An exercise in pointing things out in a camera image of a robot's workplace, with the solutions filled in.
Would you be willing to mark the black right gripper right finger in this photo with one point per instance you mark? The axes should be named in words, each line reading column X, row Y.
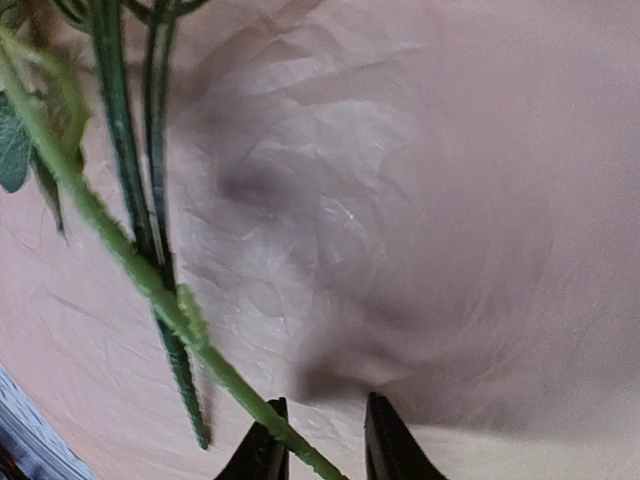
column 391, row 451

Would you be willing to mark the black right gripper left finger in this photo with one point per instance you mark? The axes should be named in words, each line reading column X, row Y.
column 259, row 456

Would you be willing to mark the peach wrapping paper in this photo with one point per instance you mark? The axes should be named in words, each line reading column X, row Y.
column 437, row 200

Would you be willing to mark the white purple flower bunch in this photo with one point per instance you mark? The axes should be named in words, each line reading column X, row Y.
column 56, row 155

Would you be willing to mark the floral tablecloth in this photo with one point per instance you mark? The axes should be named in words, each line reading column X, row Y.
column 30, row 447

